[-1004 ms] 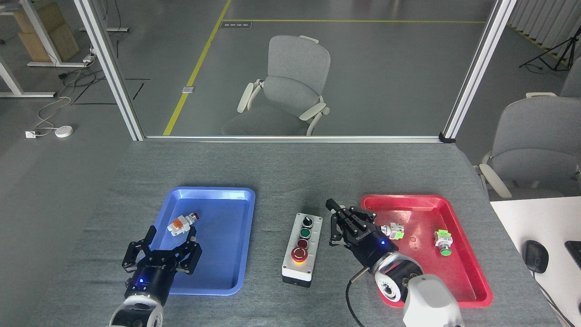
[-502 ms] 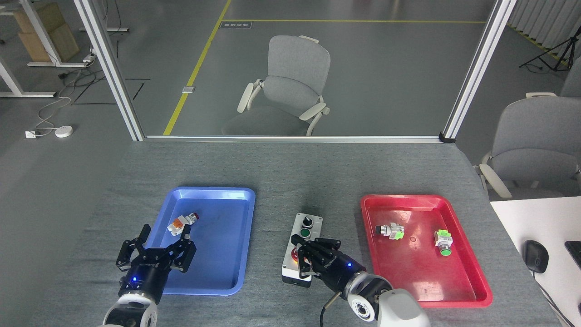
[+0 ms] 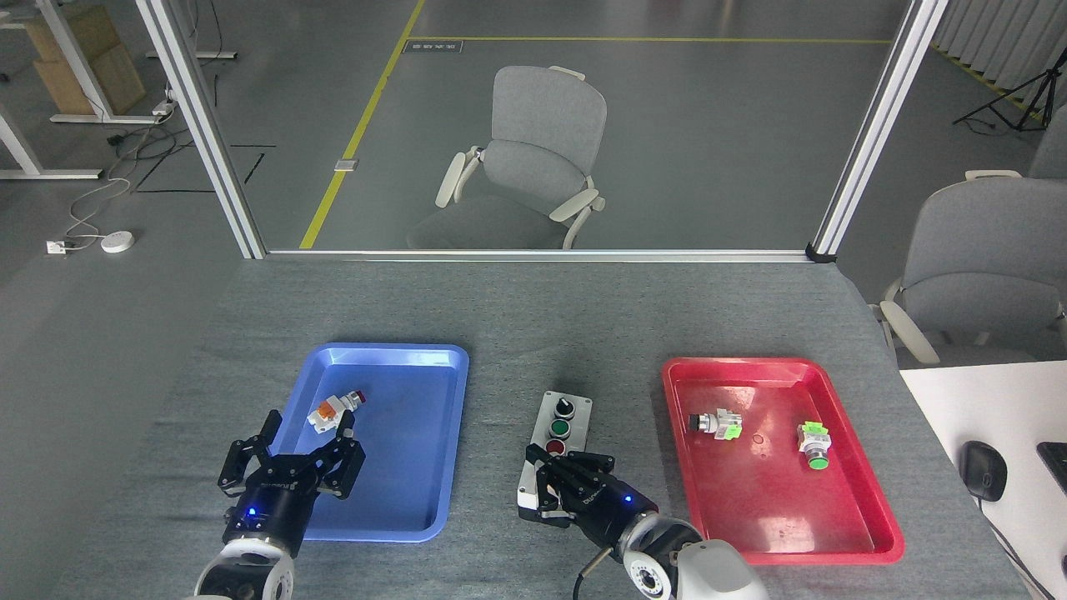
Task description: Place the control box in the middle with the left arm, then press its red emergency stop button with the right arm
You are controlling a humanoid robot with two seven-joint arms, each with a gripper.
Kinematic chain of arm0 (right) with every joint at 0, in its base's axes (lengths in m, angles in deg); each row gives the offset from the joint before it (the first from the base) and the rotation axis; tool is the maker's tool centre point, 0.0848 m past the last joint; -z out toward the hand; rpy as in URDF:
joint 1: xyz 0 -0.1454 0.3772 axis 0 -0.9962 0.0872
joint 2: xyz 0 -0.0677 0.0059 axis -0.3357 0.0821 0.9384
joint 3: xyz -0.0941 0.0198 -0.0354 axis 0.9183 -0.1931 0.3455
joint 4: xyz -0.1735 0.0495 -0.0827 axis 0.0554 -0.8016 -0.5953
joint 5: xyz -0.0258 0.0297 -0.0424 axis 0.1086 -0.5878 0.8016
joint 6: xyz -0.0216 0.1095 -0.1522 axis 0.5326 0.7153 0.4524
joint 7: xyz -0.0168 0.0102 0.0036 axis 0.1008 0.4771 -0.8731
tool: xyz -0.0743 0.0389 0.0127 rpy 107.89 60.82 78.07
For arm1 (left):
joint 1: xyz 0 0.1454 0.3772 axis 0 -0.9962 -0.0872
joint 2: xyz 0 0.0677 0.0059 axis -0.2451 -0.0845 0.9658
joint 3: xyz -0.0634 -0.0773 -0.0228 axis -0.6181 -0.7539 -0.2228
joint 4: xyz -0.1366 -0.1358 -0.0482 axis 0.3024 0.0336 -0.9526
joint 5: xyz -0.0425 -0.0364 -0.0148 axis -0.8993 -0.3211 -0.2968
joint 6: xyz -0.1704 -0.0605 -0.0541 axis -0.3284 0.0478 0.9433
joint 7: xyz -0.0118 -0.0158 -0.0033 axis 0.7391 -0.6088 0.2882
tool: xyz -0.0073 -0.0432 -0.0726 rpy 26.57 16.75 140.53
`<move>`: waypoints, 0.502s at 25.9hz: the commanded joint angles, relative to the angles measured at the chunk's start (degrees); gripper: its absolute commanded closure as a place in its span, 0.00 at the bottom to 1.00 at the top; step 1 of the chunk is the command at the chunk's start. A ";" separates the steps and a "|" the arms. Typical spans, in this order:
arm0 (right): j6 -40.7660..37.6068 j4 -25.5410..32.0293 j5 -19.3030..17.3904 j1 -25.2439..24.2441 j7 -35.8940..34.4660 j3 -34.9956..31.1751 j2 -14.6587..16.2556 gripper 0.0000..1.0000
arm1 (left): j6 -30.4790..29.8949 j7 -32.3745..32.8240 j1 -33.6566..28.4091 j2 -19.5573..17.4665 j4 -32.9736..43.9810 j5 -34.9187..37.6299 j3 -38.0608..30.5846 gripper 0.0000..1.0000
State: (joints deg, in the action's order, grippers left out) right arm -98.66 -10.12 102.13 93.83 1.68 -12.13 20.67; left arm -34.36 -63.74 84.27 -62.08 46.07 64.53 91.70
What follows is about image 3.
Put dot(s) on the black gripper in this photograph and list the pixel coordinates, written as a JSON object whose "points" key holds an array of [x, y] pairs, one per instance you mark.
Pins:
{"points": [[271, 508], [617, 508]]}

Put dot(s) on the white control box with buttons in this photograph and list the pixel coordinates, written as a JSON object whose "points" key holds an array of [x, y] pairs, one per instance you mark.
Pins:
{"points": [[577, 408]]}

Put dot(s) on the red push button orange block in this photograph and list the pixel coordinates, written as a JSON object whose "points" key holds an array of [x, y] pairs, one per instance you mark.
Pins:
{"points": [[325, 411]]}

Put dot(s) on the black push button green block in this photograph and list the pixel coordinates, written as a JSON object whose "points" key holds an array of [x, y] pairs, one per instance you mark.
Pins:
{"points": [[717, 423]]}

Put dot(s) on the grey floor outlet box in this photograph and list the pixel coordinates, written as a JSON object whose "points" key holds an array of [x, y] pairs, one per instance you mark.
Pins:
{"points": [[346, 164]]}

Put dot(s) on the cardboard box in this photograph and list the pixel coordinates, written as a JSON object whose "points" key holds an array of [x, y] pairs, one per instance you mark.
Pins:
{"points": [[87, 29], [121, 79]]}

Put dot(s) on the blue plastic tray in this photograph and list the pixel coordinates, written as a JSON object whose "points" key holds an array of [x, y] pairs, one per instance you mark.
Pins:
{"points": [[400, 433]]}

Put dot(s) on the red plastic tray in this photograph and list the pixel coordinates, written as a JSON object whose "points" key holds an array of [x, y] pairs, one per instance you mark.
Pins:
{"points": [[750, 500]]}

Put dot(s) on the white round floor device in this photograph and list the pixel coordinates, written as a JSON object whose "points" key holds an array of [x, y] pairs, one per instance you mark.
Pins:
{"points": [[117, 242]]}

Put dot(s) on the grey office chair white arms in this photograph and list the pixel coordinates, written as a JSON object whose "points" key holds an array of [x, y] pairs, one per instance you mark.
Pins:
{"points": [[546, 108], [984, 242]]}

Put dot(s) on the white power strip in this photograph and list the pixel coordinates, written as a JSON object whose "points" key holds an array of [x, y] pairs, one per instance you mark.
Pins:
{"points": [[162, 107]]}

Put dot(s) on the black computer mouse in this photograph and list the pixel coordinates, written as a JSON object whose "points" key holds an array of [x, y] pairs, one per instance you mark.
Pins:
{"points": [[984, 471]]}

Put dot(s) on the white desk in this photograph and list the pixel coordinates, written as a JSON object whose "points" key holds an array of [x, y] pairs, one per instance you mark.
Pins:
{"points": [[1000, 400]]}

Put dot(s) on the black floor label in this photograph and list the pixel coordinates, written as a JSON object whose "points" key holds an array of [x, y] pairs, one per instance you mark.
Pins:
{"points": [[433, 46]]}

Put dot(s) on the black keyboard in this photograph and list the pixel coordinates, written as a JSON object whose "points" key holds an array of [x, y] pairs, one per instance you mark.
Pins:
{"points": [[1057, 462]]}

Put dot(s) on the grey office chair back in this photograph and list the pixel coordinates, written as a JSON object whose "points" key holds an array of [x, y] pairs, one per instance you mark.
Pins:
{"points": [[1052, 146]]}

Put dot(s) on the black tripod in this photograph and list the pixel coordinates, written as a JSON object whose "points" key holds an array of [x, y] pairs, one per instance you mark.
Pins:
{"points": [[1042, 79]]}

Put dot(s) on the white pleated curtain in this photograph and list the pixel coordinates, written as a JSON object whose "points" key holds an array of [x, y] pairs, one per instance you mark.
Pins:
{"points": [[1000, 33]]}

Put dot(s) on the silver aluminium rail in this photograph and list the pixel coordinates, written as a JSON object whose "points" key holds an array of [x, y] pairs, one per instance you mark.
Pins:
{"points": [[533, 255]]}

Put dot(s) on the green push button switch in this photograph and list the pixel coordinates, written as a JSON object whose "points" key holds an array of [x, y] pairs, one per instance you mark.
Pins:
{"points": [[814, 437]]}

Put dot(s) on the white wall socket plug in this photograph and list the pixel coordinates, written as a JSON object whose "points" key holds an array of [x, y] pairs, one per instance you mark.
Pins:
{"points": [[56, 247]]}

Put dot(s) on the black post bracket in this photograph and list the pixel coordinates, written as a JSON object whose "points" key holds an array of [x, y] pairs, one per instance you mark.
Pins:
{"points": [[821, 252]]}

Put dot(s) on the silver aluminium post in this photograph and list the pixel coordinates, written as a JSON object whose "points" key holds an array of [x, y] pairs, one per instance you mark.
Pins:
{"points": [[877, 125], [204, 125]]}

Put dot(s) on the white desk leg frame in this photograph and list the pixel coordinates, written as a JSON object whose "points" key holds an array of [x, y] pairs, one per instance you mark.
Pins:
{"points": [[192, 54], [77, 58], [50, 174]]}

